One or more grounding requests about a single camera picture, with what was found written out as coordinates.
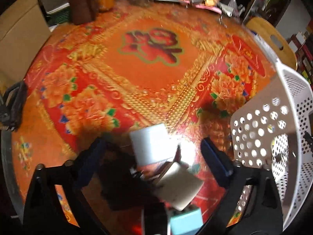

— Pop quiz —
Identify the teal and white plug adapter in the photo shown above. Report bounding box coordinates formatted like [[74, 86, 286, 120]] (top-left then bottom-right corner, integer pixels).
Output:
[[169, 204, 203, 235]]

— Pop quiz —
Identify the black power adapter with cable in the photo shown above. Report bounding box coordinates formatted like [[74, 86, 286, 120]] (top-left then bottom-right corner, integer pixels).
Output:
[[98, 142, 170, 234]]

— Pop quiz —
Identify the white perforated plastic basket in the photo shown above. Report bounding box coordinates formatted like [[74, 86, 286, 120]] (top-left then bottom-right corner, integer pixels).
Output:
[[230, 61, 312, 229]]

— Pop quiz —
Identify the small white charger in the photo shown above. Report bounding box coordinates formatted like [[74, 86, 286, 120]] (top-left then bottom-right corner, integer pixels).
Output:
[[130, 124, 177, 166]]

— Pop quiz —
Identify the wooden chair right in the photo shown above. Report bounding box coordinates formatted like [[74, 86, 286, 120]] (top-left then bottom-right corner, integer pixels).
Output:
[[246, 17, 298, 70]]

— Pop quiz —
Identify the red patterned tablecloth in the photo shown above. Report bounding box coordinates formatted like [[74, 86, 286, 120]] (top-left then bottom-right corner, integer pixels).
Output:
[[11, 2, 275, 234]]

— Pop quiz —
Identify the cardboard box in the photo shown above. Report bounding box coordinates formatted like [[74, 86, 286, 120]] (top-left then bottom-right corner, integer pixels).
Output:
[[1, 0, 51, 87]]

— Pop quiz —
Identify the brown ceramic mug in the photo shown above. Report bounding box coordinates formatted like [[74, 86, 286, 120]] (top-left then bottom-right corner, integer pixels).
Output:
[[67, 0, 99, 25]]

